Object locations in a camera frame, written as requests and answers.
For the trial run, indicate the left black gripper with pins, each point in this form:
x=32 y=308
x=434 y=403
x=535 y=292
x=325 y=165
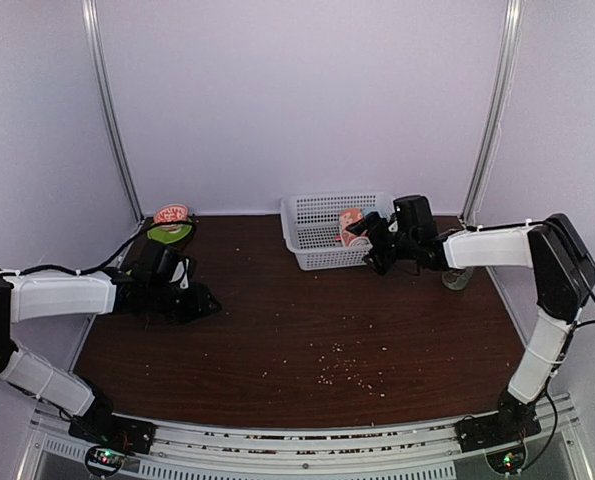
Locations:
x=198 y=304

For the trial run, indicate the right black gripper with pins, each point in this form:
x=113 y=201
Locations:
x=380 y=264

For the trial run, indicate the white plastic basket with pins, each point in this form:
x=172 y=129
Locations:
x=311 y=227

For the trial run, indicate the blue patterned towel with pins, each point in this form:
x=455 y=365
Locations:
x=384 y=211

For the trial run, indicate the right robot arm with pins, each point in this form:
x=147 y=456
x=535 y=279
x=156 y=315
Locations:
x=550 y=252

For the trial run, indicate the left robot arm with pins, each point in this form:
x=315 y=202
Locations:
x=51 y=293

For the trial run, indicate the green plate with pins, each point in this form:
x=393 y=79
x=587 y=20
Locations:
x=170 y=234

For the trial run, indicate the beige mug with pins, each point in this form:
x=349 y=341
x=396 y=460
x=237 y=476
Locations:
x=457 y=280

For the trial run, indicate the red patterned bowl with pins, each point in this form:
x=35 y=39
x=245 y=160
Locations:
x=171 y=213

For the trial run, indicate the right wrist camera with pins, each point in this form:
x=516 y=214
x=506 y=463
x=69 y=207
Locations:
x=414 y=218

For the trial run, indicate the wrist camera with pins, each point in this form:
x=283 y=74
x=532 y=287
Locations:
x=160 y=265
x=414 y=218

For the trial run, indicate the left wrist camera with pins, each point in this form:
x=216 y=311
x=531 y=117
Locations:
x=160 y=265

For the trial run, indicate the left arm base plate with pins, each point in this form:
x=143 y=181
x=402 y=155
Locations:
x=110 y=449

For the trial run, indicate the aluminium front rail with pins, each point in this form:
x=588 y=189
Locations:
x=420 y=450

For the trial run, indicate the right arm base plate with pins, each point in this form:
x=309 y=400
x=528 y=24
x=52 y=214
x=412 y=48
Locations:
x=497 y=437

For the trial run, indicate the right aluminium frame post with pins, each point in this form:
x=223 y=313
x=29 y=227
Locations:
x=491 y=136

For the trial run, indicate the aluminium frame post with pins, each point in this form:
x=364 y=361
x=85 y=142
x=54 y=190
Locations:
x=491 y=136
x=110 y=119

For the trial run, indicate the left aluminium frame post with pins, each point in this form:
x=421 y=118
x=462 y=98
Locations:
x=110 y=119

